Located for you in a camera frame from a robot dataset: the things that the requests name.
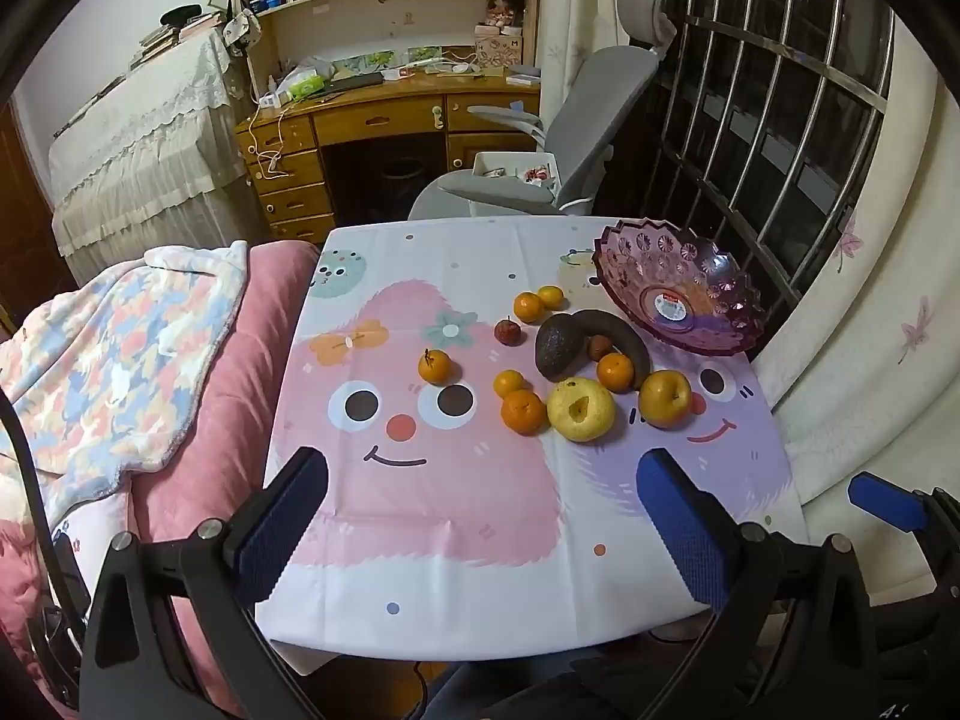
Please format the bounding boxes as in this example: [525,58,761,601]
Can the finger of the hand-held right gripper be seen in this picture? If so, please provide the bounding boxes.
[847,471,960,605]

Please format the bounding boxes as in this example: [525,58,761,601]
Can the dark avocado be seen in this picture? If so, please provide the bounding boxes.
[535,313,588,382]

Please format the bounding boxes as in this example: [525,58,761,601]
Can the white floral curtain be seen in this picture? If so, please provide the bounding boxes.
[536,0,638,91]
[750,22,960,511]

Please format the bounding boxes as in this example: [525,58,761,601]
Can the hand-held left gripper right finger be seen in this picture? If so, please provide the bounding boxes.
[636,448,882,720]

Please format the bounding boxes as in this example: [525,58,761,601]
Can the metal window grille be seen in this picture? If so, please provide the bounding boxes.
[637,0,897,308]

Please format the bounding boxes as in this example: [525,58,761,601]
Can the wooden bookshelf hutch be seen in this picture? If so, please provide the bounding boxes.
[229,0,542,83]

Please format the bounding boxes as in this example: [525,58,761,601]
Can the black cable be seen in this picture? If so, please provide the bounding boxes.
[0,390,87,616]

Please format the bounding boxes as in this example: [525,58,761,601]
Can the red yellow apple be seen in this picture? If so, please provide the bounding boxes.
[638,370,692,428]

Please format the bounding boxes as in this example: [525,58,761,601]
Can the overripe dark banana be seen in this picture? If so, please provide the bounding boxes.
[574,309,652,389]

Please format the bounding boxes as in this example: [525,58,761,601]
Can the wooden desk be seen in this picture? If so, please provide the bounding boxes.
[236,67,542,245]

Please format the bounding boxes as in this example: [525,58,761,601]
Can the patterned fleece blanket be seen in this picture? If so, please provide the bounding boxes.
[0,241,250,533]

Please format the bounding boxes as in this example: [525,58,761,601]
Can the cartoon printed tablecloth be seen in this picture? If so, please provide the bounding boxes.
[255,216,811,680]

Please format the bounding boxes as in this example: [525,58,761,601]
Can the patterned cloth bag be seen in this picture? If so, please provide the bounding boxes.
[223,9,262,57]

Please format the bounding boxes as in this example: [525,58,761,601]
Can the white charger cable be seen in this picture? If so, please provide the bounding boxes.
[250,101,292,182]

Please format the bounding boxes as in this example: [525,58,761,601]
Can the stack of books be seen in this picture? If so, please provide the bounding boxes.
[131,11,226,70]

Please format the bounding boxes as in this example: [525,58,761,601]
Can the purple glass fruit bowl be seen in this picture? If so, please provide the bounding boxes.
[592,219,767,358]

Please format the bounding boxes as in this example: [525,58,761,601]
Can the lace covered furniture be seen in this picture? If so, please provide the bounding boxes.
[49,26,265,260]

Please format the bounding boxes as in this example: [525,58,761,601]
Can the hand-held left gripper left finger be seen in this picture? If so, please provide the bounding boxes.
[79,446,331,720]

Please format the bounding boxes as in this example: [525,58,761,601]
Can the white storage box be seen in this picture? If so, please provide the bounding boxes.
[471,151,560,200]

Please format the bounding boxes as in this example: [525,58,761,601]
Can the yellow pear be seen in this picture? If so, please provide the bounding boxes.
[547,377,617,442]

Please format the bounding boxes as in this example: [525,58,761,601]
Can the grey office chair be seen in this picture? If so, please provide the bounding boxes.
[407,0,677,222]

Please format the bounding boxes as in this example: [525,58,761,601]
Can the patterned tissue box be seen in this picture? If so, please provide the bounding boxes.
[475,24,524,68]

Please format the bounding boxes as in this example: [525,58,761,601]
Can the pink bed with blanket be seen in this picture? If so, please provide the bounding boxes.
[0,240,323,717]

